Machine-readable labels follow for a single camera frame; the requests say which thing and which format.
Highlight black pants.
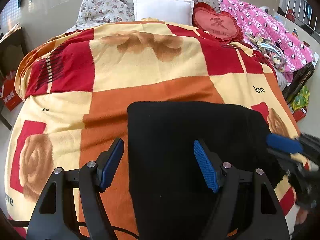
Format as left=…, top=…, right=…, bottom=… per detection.
left=127, top=101, right=289, bottom=239

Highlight right hand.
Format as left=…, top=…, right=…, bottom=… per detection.
left=295, top=207, right=309, bottom=225

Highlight red orange yellow blanket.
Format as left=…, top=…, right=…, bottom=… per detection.
left=1, top=20, right=300, bottom=239

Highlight colourful folded cloth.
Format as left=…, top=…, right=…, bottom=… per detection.
left=245, top=33, right=286, bottom=70

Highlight pink patterned quilt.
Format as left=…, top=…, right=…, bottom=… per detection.
left=219, top=0, right=313, bottom=74

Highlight red shopping bag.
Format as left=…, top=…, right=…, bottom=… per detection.
left=1, top=71, right=22, bottom=111

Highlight red heart cushion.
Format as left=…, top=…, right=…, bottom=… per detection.
left=193, top=3, right=244, bottom=43

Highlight metal railing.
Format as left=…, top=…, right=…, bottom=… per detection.
left=285, top=0, right=319, bottom=36

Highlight dark wooden desk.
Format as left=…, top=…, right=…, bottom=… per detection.
left=0, top=22, right=28, bottom=131

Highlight white pillow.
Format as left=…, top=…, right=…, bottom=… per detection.
left=133, top=0, right=194, bottom=25

